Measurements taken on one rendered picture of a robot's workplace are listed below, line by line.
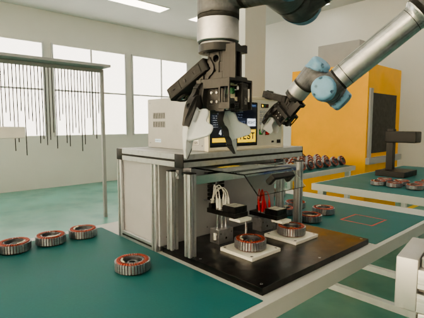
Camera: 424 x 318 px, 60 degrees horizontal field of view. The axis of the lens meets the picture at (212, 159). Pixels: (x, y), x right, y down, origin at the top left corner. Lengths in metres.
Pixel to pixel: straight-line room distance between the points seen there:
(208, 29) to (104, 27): 7.70
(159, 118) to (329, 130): 3.77
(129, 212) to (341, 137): 3.83
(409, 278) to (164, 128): 1.06
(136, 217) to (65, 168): 6.32
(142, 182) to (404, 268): 0.99
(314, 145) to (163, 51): 4.95
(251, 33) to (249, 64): 0.43
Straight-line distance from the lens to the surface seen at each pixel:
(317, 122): 5.18
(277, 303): 1.07
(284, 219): 1.53
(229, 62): 0.65
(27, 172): 7.56
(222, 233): 1.39
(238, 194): 1.61
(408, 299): 0.74
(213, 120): 1.31
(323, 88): 1.18
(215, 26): 0.66
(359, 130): 4.90
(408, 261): 0.71
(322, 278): 1.24
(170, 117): 1.47
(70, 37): 7.98
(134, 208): 1.50
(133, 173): 1.48
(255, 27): 5.64
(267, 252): 1.29
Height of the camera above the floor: 1.21
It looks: 5 degrees down
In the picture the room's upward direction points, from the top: straight up
